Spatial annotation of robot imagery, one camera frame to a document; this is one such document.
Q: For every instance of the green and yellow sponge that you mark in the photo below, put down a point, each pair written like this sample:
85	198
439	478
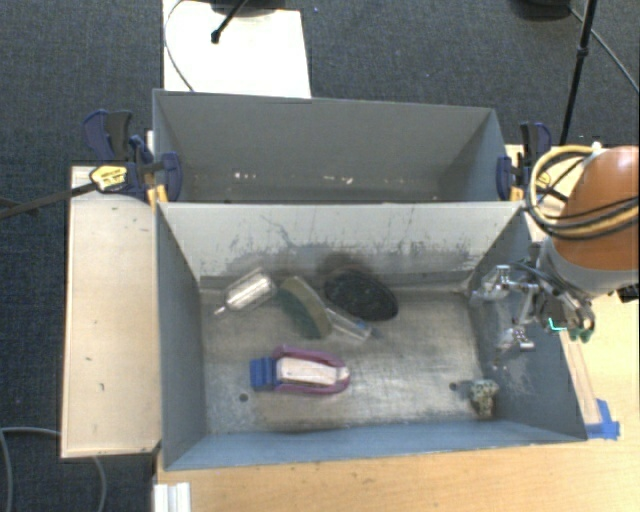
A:
305	305

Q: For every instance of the grey metal bin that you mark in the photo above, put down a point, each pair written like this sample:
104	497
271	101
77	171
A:
350	240

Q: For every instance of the clear plastic tube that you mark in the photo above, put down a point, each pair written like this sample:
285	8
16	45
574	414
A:
352	327

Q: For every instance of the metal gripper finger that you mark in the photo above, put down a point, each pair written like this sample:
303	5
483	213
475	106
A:
515	340
492	289

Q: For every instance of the black cylinder on white bracket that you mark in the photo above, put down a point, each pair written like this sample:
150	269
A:
630	293

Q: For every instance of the black oval dish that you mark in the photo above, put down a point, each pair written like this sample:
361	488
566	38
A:
361	296

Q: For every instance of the clear glass bottle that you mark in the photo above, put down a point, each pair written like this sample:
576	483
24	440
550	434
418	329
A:
249	292

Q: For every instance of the pale wood board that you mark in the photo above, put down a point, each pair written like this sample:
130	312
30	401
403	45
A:
110	320

